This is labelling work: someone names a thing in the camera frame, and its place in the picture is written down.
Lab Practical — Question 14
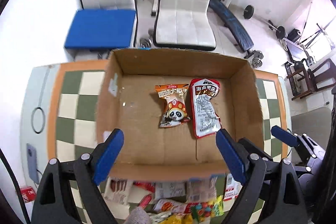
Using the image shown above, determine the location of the long red white packet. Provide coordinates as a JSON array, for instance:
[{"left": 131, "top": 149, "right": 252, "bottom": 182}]
[{"left": 223, "top": 173, "right": 242, "bottom": 201}]

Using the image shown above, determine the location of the barbell on floor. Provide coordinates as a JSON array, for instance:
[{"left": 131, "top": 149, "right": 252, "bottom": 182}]
[{"left": 243, "top": 5, "right": 288, "bottom": 39}]

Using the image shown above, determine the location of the red white duck feet packet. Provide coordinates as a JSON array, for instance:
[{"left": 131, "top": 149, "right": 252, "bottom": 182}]
[{"left": 189, "top": 79, "right": 222, "bottom": 139}]

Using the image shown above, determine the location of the green colourful candy bag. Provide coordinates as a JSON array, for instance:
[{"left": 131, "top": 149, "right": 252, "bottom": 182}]
[{"left": 190, "top": 195, "right": 224, "bottom": 222}]

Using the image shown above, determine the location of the white red chicken feet packet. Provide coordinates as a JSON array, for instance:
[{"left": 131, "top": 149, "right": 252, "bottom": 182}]
[{"left": 153, "top": 199, "right": 190, "bottom": 214}]

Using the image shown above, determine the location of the chocolate stick biscuit packet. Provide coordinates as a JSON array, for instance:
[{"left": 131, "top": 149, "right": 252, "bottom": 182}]
[{"left": 104, "top": 177, "right": 133, "bottom": 205}]

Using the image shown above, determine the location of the checkered table mat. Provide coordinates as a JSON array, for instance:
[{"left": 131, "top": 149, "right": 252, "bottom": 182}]
[{"left": 47, "top": 60, "right": 288, "bottom": 224}]

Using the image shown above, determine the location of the blue cushion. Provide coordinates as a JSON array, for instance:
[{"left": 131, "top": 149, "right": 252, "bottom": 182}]
[{"left": 64, "top": 9, "right": 137, "bottom": 51}]

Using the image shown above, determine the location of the cardboard box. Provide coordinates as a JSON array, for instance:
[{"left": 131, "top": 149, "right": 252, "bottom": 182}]
[{"left": 96, "top": 49, "right": 264, "bottom": 181}]

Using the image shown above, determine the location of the white padded chair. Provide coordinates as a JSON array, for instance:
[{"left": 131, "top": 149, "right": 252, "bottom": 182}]
[{"left": 153, "top": 0, "right": 217, "bottom": 51}]

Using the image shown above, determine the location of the orange panda snack packet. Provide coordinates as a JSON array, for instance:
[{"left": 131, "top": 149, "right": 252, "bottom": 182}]
[{"left": 155, "top": 84, "right": 190, "bottom": 128}]

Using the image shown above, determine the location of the dark wooden stool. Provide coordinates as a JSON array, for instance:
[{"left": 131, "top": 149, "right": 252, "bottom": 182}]
[{"left": 285, "top": 59, "right": 335, "bottom": 101}]

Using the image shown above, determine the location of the chrome dumbbell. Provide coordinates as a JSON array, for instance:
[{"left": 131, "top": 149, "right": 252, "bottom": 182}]
[{"left": 244, "top": 50, "right": 264, "bottom": 69}]

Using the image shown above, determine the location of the grey smartphone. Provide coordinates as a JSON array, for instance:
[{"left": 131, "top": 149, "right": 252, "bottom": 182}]
[{"left": 26, "top": 143, "right": 39, "bottom": 184}]

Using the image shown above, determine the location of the yellow snack packet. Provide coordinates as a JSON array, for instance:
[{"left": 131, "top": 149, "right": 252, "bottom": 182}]
[{"left": 160, "top": 214, "right": 194, "bottom": 224}]

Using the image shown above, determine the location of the dark blue sit-up bench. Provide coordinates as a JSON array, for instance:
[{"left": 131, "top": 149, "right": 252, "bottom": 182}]
[{"left": 209, "top": 0, "right": 254, "bottom": 52}]

